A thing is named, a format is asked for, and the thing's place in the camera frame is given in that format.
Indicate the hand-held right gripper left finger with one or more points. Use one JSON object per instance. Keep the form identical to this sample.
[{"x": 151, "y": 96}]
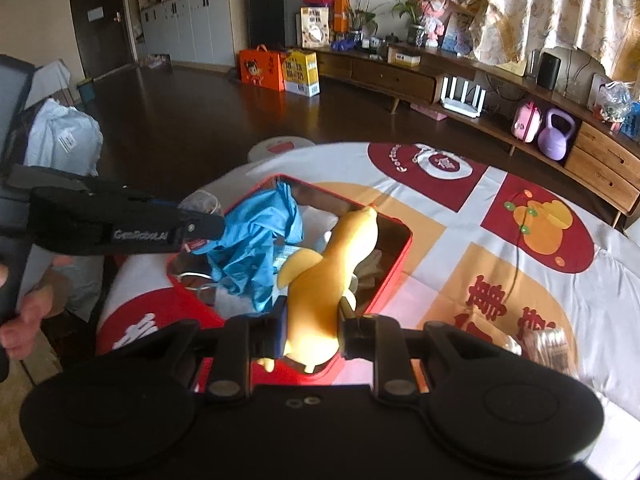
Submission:
[{"x": 278, "y": 330}]

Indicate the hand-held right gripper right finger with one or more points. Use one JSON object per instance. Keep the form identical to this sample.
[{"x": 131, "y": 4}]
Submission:
[{"x": 346, "y": 330}]

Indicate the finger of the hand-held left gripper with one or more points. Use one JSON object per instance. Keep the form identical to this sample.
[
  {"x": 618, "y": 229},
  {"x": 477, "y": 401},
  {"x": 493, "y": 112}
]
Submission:
[
  {"x": 200, "y": 227},
  {"x": 150, "y": 199}
]

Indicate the yellow plush toy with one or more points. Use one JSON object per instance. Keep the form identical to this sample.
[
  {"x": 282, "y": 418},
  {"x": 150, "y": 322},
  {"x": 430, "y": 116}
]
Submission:
[{"x": 320, "y": 290}]

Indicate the blue cloth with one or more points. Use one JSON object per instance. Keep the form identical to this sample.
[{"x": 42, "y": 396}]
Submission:
[{"x": 255, "y": 230}]

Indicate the red rectangular box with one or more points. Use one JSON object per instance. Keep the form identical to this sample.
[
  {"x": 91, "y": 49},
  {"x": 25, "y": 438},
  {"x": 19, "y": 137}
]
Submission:
[{"x": 392, "y": 280}]

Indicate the person's left hand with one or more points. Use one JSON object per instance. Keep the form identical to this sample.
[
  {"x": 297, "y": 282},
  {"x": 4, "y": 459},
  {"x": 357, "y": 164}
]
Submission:
[{"x": 35, "y": 302}]

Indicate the clear plastic container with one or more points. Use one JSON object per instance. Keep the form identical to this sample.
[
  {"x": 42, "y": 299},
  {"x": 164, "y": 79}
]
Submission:
[{"x": 200, "y": 202}]

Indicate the person's trouser leg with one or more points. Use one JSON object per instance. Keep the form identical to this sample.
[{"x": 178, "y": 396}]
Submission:
[{"x": 85, "y": 285}]

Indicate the white package bag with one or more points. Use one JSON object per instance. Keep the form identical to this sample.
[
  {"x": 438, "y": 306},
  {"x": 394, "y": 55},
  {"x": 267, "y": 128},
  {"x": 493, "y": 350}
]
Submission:
[{"x": 65, "y": 137}]

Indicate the teal bin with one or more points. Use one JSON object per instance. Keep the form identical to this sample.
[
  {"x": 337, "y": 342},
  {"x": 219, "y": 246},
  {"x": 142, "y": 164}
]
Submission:
[{"x": 86, "y": 91}]

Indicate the black chair back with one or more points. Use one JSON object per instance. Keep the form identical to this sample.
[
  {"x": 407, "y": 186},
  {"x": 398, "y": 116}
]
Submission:
[{"x": 10, "y": 110}]

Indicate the white slippers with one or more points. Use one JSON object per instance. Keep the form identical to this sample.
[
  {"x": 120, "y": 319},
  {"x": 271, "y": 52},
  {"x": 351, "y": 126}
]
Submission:
[{"x": 156, "y": 61}]

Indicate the orange gift box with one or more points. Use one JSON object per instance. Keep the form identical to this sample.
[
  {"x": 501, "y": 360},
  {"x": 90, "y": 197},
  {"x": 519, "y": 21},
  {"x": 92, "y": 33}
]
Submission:
[{"x": 260, "y": 70}]

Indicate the dark wooden door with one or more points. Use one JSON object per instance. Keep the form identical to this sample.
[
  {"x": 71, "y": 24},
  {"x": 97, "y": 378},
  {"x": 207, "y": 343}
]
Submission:
[{"x": 100, "y": 25}]

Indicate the grey wardrobe cabinets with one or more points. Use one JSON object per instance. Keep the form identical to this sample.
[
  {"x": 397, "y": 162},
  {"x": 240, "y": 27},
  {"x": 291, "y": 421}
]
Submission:
[{"x": 200, "y": 25}]

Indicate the yellow carton box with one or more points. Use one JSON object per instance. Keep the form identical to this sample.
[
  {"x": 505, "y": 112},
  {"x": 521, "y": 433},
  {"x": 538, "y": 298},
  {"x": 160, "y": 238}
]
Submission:
[{"x": 300, "y": 72}]

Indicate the clear plastic packet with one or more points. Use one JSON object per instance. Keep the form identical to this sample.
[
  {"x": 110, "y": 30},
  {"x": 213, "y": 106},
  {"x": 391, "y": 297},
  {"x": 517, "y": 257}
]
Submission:
[{"x": 545, "y": 352}]

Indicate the black cabinet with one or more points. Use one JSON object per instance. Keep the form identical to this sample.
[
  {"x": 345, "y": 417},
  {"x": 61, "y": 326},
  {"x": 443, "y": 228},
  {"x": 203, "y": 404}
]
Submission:
[{"x": 272, "y": 15}]

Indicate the white yellow printed bag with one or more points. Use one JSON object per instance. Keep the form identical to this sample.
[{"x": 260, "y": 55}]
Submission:
[{"x": 315, "y": 27}]

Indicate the blue toy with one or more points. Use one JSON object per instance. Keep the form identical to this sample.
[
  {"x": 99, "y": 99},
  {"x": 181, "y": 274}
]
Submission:
[{"x": 343, "y": 45}]

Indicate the pink flat box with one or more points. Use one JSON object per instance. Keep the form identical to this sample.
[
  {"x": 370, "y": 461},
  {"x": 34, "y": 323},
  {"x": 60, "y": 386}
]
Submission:
[{"x": 429, "y": 111}]

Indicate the wooden TV cabinet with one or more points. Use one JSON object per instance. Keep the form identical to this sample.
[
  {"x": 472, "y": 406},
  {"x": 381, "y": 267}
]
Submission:
[{"x": 395, "y": 80}]

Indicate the orange upright box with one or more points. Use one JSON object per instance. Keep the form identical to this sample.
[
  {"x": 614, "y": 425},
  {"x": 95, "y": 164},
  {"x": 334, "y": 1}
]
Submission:
[{"x": 341, "y": 15}]

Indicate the red flat gift box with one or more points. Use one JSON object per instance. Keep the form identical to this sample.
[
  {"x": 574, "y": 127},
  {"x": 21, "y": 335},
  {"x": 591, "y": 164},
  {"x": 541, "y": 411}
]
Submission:
[{"x": 320, "y": 0}]

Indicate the white router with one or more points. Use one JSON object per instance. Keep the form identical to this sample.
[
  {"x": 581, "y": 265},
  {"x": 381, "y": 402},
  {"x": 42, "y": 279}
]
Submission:
[{"x": 462, "y": 97}]

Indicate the dark teapot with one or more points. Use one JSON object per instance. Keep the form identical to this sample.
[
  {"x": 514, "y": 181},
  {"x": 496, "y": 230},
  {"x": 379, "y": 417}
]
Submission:
[{"x": 387, "y": 46}]

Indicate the small potted orchid plant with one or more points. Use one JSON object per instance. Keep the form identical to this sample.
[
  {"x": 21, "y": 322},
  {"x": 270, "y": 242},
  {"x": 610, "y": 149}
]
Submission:
[{"x": 362, "y": 17}]

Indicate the small cardboard box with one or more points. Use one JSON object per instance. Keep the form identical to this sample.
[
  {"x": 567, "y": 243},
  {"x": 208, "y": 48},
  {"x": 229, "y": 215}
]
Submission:
[{"x": 404, "y": 56}]

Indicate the pink toy case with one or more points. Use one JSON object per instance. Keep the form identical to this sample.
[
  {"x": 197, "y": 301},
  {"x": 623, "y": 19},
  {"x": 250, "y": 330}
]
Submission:
[{"x": 526, "y": 122}]

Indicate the purple kettlebell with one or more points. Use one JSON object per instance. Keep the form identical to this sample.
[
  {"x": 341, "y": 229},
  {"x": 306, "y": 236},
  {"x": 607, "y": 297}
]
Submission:
[{"x": 555, "y": 142}]

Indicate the potted plant with flowers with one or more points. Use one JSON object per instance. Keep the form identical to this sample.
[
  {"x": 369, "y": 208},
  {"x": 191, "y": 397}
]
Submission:
[{"x": 412, "y": 15}]

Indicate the pink doll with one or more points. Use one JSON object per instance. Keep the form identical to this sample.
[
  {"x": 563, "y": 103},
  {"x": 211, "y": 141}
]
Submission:
[{"x": 432, "y": 20}]

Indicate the black speaker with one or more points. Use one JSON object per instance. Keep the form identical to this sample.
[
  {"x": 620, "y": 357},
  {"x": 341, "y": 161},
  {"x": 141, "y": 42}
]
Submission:
[{"x": 548, "y": 71}]

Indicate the grey rounded board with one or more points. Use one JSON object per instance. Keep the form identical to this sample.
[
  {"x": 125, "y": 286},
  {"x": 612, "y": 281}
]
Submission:
[{"x": 582, "y": 72}]

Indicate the clear plastic bag with items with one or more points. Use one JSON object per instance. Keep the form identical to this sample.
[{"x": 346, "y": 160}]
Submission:
[{"x": 614, "y": 102}]

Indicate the floral curtain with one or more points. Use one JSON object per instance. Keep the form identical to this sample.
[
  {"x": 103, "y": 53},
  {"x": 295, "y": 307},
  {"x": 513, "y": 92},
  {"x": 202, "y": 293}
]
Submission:
[{"x": 550, "y": 5}]

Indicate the blue picture frame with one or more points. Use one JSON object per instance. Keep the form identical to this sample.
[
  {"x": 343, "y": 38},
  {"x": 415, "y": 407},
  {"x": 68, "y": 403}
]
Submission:
[{"x": 456, "y": 34}]

